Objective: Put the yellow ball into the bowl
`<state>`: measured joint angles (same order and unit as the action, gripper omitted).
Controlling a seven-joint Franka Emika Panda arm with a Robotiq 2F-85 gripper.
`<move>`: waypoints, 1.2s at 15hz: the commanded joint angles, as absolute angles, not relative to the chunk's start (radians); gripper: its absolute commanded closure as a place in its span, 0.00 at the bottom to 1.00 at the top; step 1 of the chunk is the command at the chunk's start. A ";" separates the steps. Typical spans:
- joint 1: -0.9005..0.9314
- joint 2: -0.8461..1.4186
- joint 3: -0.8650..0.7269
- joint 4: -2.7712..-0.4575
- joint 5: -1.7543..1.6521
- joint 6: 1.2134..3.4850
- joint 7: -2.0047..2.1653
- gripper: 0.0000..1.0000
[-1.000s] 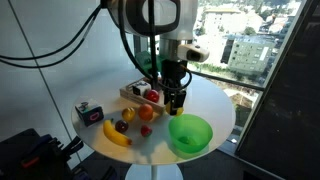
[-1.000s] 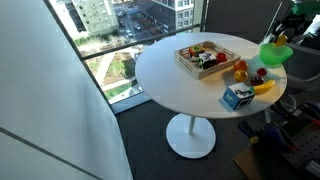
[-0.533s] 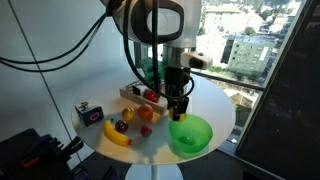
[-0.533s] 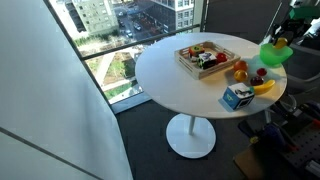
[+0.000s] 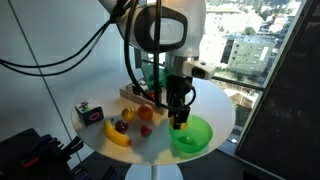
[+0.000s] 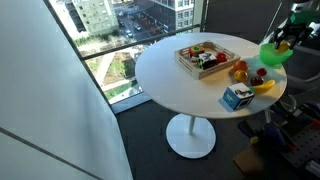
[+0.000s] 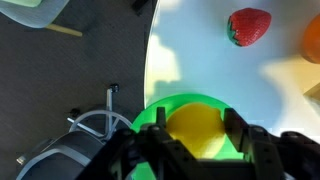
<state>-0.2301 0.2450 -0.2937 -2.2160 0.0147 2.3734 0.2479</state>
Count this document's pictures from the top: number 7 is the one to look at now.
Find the red toy strawberry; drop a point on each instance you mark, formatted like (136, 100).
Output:
(250, 26)

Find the grey office chair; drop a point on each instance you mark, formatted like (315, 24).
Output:
(66, 156)

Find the yellow ball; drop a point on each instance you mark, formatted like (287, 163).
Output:
(196, 130)

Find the toy orange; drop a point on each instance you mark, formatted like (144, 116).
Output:
(313, 40)

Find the pale shell chair wooden leg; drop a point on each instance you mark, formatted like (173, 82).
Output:
(30, 13)

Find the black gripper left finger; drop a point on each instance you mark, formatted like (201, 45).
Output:
(160, 150)

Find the green plastic bowl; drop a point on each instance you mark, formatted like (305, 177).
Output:
(186, 98)

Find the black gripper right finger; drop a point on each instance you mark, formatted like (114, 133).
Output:
(266, 153)

